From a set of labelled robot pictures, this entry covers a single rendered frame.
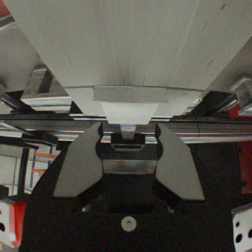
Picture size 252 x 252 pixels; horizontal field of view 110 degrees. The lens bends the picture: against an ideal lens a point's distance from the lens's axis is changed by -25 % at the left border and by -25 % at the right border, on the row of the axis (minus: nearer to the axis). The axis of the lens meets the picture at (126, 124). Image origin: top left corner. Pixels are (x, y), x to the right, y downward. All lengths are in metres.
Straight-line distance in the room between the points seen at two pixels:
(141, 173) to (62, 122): 0.42
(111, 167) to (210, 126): 0.49
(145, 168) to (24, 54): 0.35
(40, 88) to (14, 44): 0.11
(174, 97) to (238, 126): 0.57
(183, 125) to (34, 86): 0.52
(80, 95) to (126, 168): 0.14
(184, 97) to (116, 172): 0.16
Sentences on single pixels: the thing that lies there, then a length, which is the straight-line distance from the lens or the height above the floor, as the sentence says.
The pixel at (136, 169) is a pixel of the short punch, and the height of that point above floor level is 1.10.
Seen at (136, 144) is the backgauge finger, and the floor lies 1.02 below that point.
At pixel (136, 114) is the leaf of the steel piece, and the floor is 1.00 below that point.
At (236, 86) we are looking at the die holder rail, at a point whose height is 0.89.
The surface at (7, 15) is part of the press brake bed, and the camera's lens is 0.42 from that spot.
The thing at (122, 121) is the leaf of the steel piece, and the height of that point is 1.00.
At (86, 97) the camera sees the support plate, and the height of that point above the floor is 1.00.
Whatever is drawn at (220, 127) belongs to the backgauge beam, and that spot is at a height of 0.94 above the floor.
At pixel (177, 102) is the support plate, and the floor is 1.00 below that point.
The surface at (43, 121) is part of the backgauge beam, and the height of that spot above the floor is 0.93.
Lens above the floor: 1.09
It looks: 19 degrees down
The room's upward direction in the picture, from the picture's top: 179 degrees counter-clockwise
